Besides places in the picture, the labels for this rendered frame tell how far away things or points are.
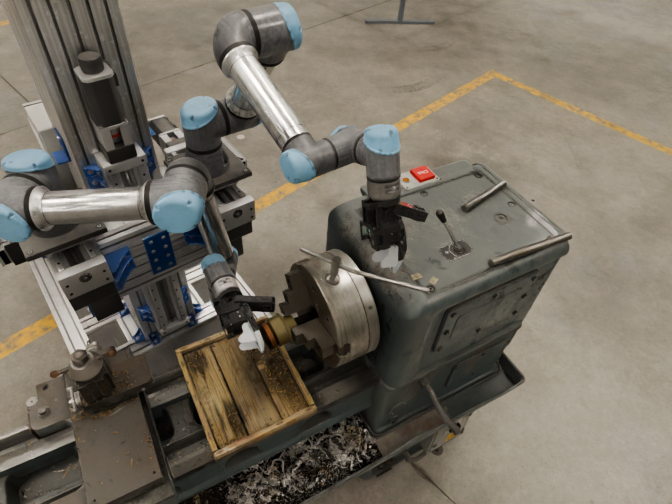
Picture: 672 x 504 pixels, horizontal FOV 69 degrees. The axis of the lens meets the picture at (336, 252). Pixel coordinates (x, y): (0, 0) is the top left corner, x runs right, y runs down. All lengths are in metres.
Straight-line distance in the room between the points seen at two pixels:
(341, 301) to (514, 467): 1.49
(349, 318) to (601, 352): 2.02
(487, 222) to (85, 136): 1.24
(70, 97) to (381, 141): 0.96
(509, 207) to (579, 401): 1.47
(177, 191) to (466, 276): 0.76
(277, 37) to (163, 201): 0.49
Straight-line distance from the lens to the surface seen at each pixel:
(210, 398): 1.50
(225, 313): 1.37
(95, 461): 1.40
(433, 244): 1.38
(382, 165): 1.05
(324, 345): 1.29
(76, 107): 1.66
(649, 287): 3.57
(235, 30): 1.26
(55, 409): 1.58
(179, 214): 1.26
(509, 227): 1.51
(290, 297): 1.33
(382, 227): 1.11
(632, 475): 2.77
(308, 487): 1.71
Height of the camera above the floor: 2.21
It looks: 47 degrees down
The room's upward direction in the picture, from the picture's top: 5 degrees clockwise
